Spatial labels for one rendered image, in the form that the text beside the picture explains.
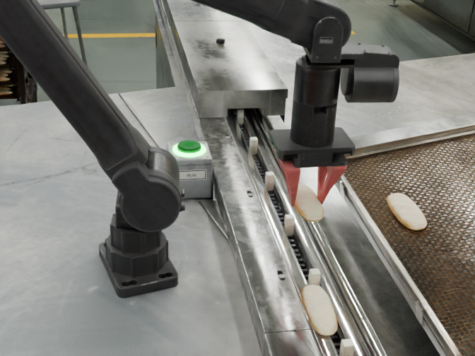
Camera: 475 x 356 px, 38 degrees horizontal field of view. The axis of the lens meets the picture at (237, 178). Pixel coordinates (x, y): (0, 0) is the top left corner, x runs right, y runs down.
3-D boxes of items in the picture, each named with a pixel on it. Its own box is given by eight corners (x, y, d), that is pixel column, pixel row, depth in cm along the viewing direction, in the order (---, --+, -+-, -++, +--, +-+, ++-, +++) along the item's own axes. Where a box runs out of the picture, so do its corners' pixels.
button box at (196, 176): (165, 196, 124) (165, 140, 119) (209, 193, 126) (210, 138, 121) (169, 220, 117) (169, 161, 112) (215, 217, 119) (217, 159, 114)
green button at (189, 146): (176, 148, 118) (176, 140, 117) (199, 147, 119) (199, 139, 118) (178, 159, 115) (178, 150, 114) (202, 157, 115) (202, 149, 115)
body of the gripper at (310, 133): (355, 159, 91) (361, 107, 87) (278, 163, 89) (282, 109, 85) (340, 138, 96) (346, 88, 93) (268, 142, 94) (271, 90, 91)
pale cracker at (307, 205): (284, 186, 100) (284, 179, 100) (309, 185, 101) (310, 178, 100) (301, 223, 92) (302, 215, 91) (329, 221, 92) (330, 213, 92)
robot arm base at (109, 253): (97, 251, 102) (119, 299, 93) (94, 204, 98) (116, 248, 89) (154, 241, 105) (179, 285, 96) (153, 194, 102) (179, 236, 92)
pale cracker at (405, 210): (381, 198, 104) (380, 191, 104) (405, 193, 105) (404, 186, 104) (407, 234, 96) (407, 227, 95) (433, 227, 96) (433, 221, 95)
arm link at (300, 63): (292, 47, 88) (300, 62, 83) (346, 47, 89) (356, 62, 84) (289, 98, 92) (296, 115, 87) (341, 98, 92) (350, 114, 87)
